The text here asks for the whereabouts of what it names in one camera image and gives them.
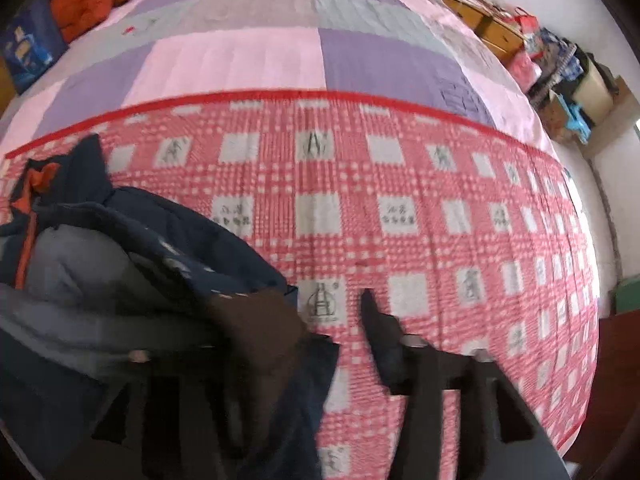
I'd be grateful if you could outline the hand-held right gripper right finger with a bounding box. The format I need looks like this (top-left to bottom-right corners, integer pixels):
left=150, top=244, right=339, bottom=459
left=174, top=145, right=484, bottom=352
left=360, top=288, right=571, bottom=480

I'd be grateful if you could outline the pink checkered blanket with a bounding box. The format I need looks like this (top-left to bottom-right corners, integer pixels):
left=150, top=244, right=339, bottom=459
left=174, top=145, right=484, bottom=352
left=0, top=91, right=601, bottom=480

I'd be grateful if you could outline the wooden drawer cabinet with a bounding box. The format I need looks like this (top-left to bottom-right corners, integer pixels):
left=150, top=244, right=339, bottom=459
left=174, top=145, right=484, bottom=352
left=422, top=0, right=527, bottom=57

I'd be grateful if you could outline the dark wooden wardrobe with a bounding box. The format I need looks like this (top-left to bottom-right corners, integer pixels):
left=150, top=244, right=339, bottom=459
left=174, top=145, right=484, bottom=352
left=562, top=309, right=640, bottom=480

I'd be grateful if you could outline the beige box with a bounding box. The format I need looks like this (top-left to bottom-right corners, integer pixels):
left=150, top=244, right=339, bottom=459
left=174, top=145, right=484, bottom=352
left=571, top=54, right=617, bottom=122

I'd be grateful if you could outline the purple pink patchwork bedsheet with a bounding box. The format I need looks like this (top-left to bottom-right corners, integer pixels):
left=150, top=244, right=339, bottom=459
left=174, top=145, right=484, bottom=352
left=0, top=0, right=558, bottom=156

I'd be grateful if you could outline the brown cardboard box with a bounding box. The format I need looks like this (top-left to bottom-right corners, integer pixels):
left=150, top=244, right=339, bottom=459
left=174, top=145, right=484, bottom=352
left=541, top=89, right=577, bottom=142

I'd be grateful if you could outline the navy jacket with grey lining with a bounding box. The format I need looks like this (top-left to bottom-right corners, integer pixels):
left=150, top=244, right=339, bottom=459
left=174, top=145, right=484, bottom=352
left=0, top=132, right=321, bottom=480

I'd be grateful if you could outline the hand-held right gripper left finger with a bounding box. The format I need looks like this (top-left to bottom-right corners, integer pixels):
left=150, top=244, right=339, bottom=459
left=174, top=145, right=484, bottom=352
left=92, top=350, right=241, bottom=480

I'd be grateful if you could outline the red bag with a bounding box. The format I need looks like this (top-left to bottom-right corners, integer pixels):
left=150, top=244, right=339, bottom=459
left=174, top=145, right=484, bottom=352
left=514, top=7, right=540, bottom=37

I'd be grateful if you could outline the orange jacket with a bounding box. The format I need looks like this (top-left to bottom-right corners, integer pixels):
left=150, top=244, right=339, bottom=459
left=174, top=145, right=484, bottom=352
left=51, top=0, right=135, bottom=44

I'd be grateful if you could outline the pink bag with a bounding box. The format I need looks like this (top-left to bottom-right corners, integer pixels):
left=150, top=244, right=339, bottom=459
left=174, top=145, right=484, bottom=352
left=507, top=50, right=542, bottom=92

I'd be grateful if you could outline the blue printed box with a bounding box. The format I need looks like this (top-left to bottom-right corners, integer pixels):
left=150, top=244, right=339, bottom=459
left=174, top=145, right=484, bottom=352
left=0, top=0, right=70, bottom=95

